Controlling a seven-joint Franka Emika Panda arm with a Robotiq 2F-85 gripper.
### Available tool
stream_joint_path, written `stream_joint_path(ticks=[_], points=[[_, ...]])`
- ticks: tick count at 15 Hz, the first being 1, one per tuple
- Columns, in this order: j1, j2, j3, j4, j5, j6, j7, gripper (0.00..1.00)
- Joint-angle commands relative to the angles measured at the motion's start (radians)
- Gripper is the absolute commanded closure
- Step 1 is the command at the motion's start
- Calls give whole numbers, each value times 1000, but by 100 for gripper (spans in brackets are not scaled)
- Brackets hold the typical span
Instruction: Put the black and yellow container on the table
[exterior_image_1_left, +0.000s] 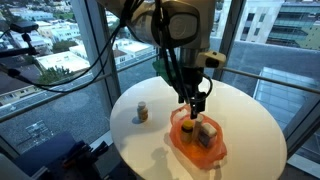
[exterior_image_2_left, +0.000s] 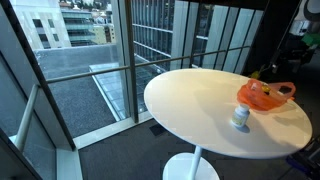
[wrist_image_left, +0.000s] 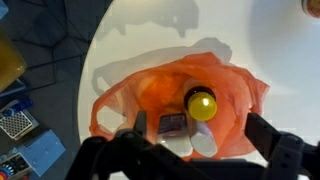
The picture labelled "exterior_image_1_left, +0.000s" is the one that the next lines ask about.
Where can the beige wrist camera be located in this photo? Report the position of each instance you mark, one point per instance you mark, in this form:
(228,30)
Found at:
(210,60)

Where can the black equipment with orange part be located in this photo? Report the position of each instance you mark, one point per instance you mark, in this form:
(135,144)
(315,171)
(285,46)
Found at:
(96,163)

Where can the black camera on stand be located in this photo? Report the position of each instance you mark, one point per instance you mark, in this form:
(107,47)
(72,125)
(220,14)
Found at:
(24,26)

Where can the orange plastic bag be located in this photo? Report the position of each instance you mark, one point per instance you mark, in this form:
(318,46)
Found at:
(197,155)

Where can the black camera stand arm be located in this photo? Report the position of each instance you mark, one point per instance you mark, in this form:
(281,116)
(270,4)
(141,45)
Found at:
(20,50)

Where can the dark wide window mullion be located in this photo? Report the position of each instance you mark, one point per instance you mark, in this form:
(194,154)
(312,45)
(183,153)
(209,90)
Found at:
(230,30)

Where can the dark window frame corner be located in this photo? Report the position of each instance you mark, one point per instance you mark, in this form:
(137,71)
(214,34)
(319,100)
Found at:
(301,130)

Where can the tall white tube bottle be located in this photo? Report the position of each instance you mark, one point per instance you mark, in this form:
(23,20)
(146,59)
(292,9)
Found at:
(198,130)

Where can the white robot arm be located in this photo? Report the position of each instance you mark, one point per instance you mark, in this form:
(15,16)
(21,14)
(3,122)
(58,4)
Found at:
(206,20)

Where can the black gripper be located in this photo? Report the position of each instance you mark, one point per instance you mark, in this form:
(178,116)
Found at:
(192,80)

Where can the small spice jar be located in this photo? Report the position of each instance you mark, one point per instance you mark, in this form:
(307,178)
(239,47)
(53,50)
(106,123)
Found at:
(142,114)

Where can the gray window handrail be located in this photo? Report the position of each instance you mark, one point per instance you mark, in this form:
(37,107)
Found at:
(266,79)
(60,95)

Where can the blue padded seat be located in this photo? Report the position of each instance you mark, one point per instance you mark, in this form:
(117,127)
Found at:
(43,155)

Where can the gray slanted window mullion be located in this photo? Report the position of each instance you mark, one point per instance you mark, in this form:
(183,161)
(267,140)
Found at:
(100,66)

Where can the black container with yellow cap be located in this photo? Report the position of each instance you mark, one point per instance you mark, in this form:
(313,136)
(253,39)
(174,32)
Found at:
(187,134)

